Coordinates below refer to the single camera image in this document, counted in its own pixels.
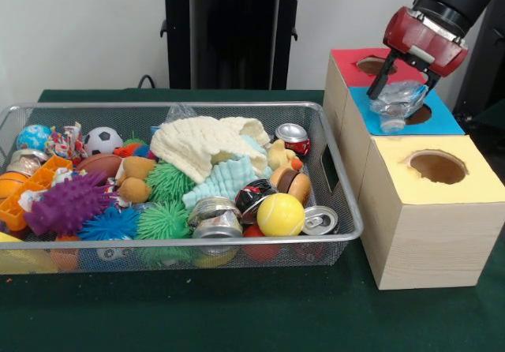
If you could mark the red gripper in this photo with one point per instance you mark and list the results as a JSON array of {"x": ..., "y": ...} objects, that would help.
[{"x": 422, "y": 40}]

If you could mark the clear blue-printed plastic packet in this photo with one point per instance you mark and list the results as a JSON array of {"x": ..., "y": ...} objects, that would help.
[{"x": 398, "y": 103}]

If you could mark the yellow plush duck toy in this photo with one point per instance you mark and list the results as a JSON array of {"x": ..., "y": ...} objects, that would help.
[{"x": 282, "y": 156}]

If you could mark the small toy hamburger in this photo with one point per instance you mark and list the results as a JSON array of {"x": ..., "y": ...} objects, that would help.
[{"x": 290, "y": 185}]

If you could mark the cream knitted cloth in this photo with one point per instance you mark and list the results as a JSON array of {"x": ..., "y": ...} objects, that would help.
[{"x": 197, "y": 145}]

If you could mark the purple spiky ball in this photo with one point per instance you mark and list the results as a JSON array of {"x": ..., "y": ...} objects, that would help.
[{"x": 67, "y": 206}]

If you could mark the wooden box with three holes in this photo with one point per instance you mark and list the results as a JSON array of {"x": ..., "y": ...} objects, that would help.
[{"x": 430, "y": 226}]

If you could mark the clear shallow mesh bin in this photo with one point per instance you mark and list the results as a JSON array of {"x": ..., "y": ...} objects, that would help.
[{"x": 158, "y": 249}]

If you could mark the black side stand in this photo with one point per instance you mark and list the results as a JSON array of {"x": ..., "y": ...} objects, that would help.
[{"x": 485, "y": 84}]

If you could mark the red soda can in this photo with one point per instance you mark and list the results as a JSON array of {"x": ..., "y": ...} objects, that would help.
[{"x": 293, "y": 137}]

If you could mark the silver can with pull tab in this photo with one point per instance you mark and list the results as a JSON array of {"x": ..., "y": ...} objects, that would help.
[{"x": 319, "y": 220}]

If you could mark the yellow tennis ball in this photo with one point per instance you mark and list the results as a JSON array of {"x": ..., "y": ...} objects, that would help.
[{"x": 280, "y": 214}]

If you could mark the light teal cloth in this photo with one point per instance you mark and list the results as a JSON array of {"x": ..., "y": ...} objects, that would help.
[{"x": 221, "y": 182}]

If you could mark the clear plastic bag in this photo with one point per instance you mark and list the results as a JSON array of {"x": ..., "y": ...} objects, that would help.
[{"x": 178, "y": 111}]

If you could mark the crushed silver can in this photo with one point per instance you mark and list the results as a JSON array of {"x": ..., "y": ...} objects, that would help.
[{"x": 215, "y": 218}]

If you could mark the green spiky ball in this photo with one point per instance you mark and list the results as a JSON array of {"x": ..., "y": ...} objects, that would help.
[{"x": 163, "y": 221}]

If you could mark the dark green table cloth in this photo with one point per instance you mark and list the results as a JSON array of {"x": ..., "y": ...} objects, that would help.
[{"x": 237, "y": 312}]

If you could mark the small soccer ball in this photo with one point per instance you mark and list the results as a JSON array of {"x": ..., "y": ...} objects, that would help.
[{"x": 102, "y": 140}]

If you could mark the small orange basketball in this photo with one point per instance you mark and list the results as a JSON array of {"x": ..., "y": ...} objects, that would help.
[{"x": 9, "y": 185}]

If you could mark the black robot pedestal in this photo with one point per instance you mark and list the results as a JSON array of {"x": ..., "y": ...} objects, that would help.
[{"x": 237, "y": 36}]

